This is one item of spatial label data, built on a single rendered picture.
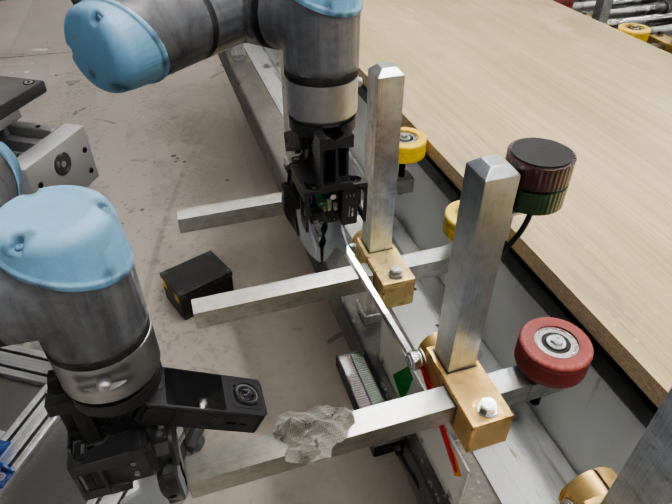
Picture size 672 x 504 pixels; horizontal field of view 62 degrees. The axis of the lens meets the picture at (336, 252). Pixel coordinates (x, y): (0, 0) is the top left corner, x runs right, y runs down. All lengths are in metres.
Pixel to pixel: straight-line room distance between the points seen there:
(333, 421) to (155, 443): 0.19
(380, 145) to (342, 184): 0.15
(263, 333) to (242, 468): 1.31
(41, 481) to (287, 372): 0.72
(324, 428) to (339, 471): 0.98
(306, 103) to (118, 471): 0.37
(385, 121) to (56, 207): 0.45
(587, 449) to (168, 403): 0.60
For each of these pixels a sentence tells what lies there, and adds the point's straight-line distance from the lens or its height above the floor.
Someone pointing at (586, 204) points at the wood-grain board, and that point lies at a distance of 0.93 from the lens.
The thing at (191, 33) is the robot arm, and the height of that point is 1.22.
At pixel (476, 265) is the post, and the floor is 1.03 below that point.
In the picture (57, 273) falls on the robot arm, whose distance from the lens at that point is 0.37.
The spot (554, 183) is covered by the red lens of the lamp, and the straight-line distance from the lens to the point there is 0.52.
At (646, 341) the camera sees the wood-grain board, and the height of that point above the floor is 0.90.
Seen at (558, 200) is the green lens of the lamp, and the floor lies 1.10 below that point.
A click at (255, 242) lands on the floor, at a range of 2.25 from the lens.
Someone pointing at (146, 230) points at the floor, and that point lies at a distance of 2.42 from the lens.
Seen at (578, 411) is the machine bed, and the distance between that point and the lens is 0.88.
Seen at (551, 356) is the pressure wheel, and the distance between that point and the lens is 0.66.
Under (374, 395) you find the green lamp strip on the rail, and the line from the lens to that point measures 0.84.
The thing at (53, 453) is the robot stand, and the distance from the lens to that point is 1.51.
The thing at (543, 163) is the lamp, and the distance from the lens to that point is 0.52.
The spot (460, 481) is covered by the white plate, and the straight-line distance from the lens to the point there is 0.71.
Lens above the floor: 1.38
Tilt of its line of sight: 39 degrees down
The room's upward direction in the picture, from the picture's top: straight up
